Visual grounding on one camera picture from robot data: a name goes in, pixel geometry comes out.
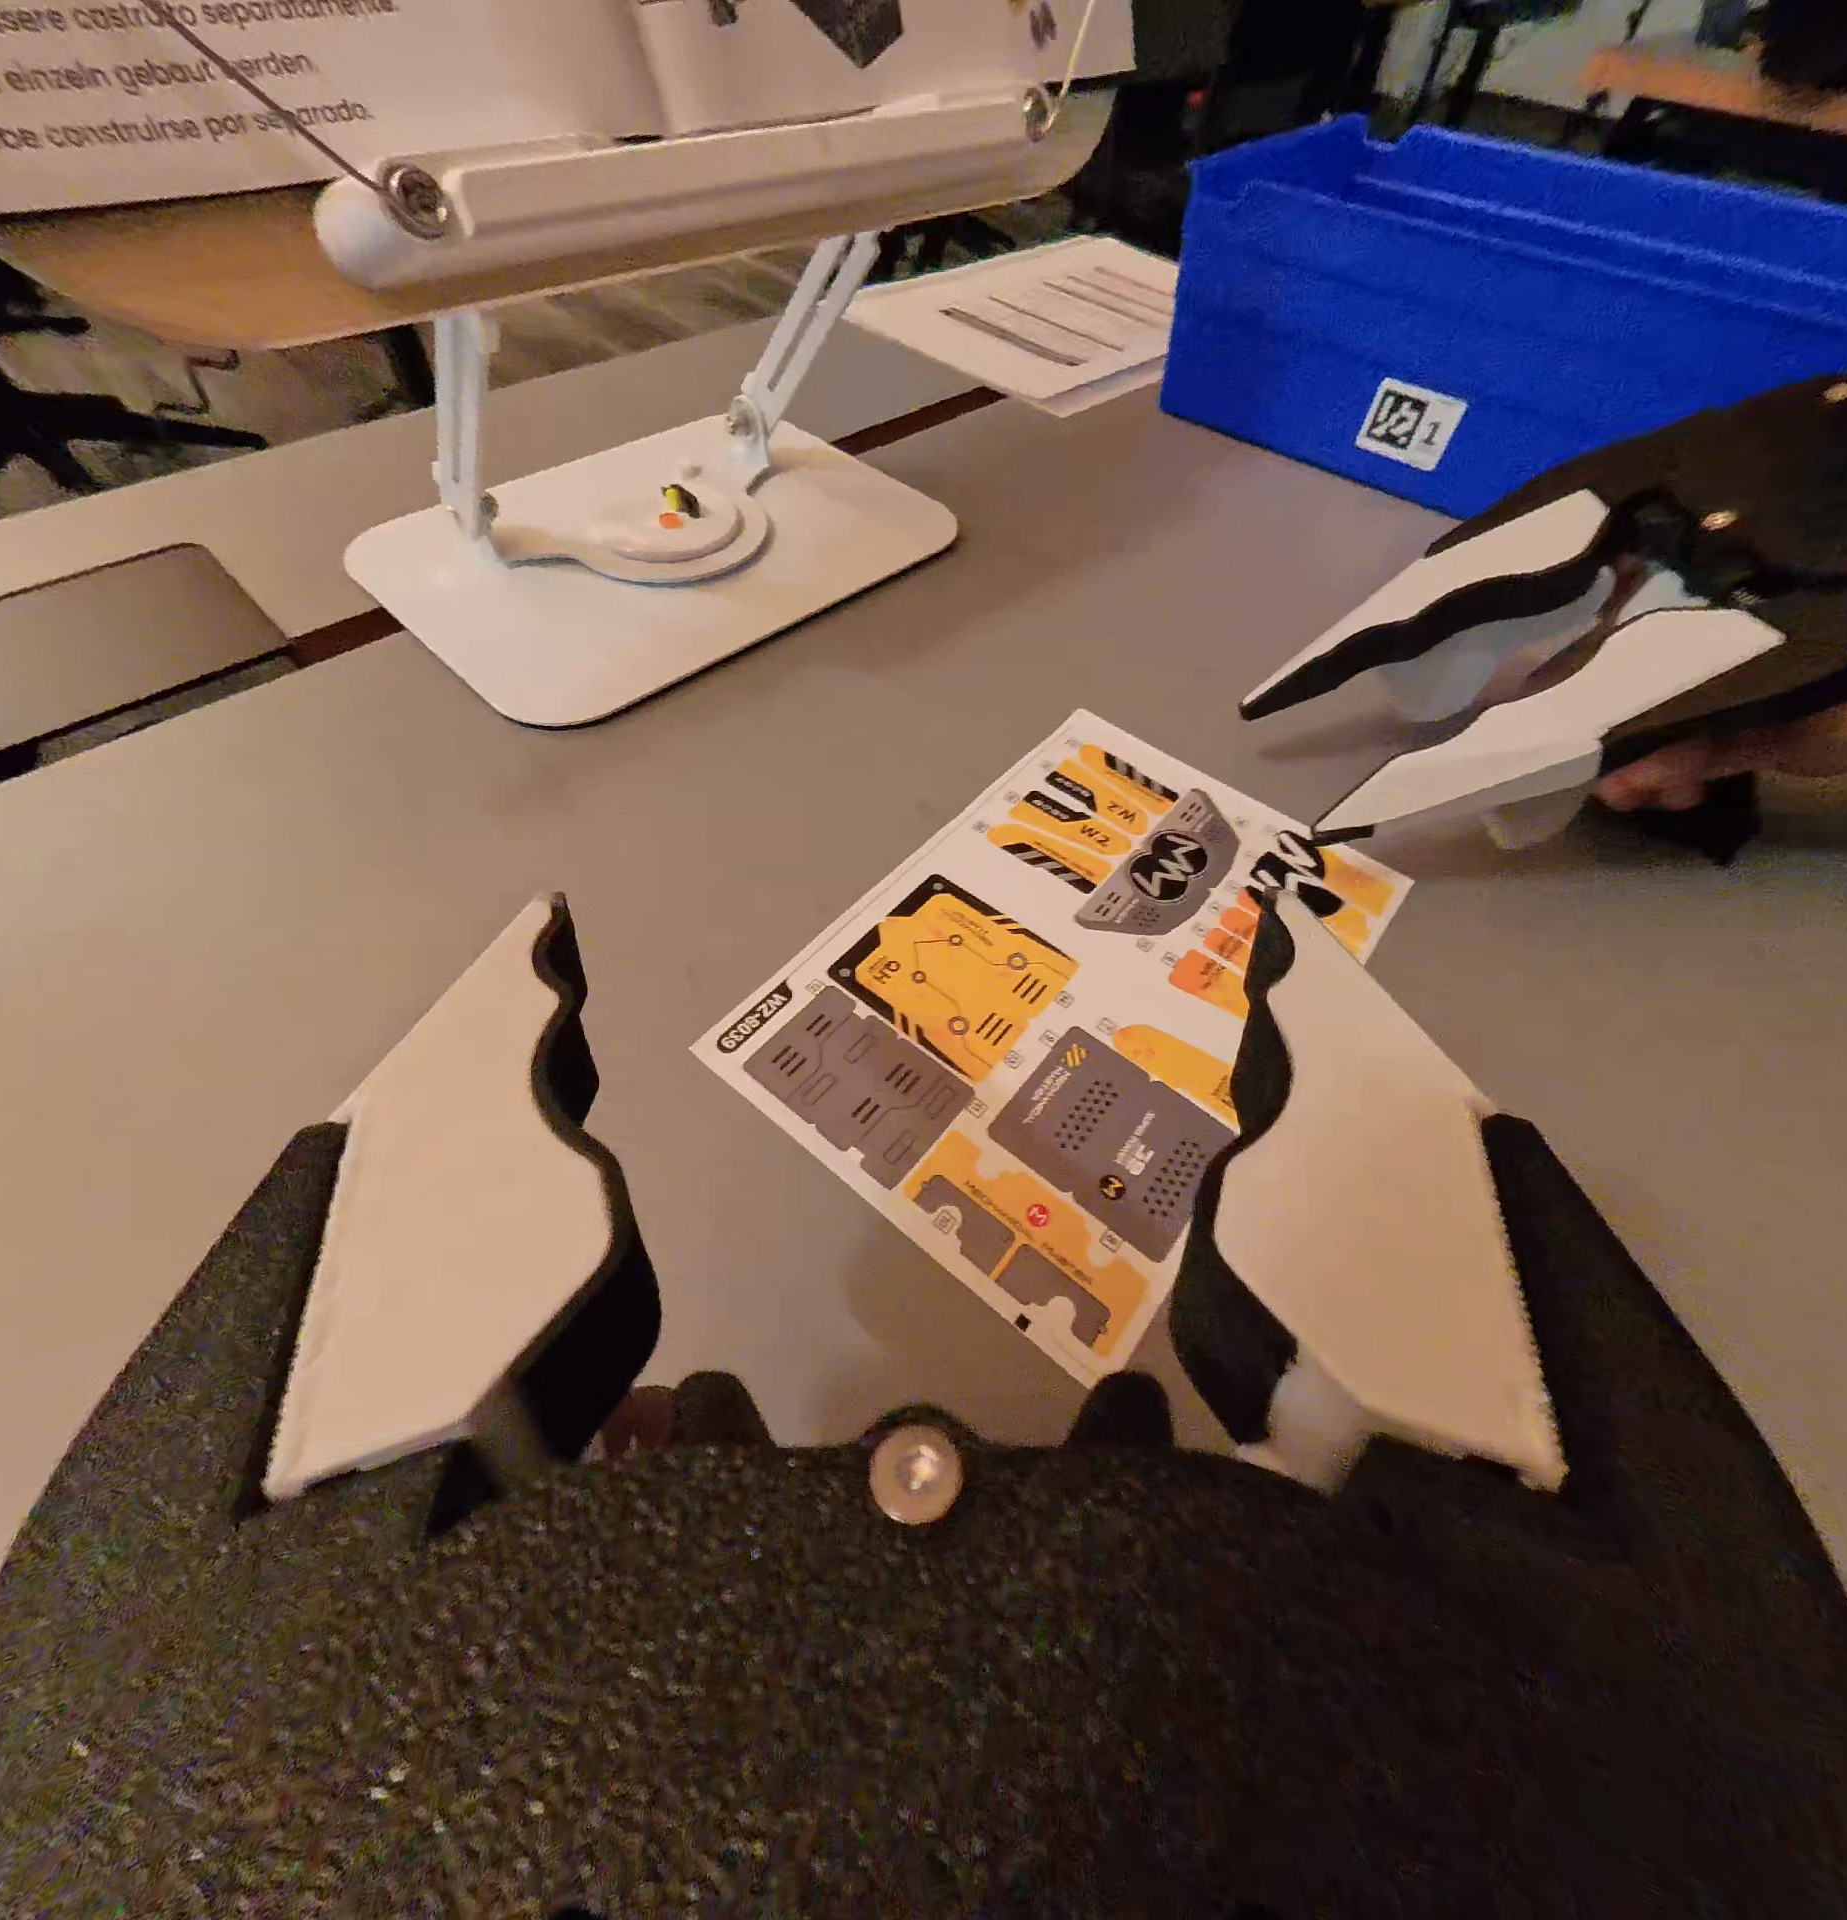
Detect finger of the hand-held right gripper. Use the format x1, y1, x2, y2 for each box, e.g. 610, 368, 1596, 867
1309, 605, 1788, 854
1238, 487, 1618, 724

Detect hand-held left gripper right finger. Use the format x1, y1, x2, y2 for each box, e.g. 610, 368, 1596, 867
1167, 890, 1570, 1499

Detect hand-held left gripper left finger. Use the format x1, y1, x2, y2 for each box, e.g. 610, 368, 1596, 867
259, 891, 664, 1505

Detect yellow and grey sticker sheet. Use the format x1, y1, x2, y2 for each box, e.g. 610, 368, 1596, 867
690, 707, 1416, 1392

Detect person's right hand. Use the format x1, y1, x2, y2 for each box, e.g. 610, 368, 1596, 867
1594, 718, 1847, 816

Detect blue plastic bin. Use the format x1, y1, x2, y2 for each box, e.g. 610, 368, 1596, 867
1156, 112, 1847, 521

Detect white printed paper sheet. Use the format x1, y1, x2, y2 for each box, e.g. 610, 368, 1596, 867
843, 237, 1182, 421

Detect white folding book stand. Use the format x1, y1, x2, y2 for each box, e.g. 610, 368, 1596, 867
0, 82, 1121, 735

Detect black office chair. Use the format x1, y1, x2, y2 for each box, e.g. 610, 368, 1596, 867
0, 246, 271, 505

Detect printed instruction booklet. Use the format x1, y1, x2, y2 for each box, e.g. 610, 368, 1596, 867
0, 0, 1140, 221

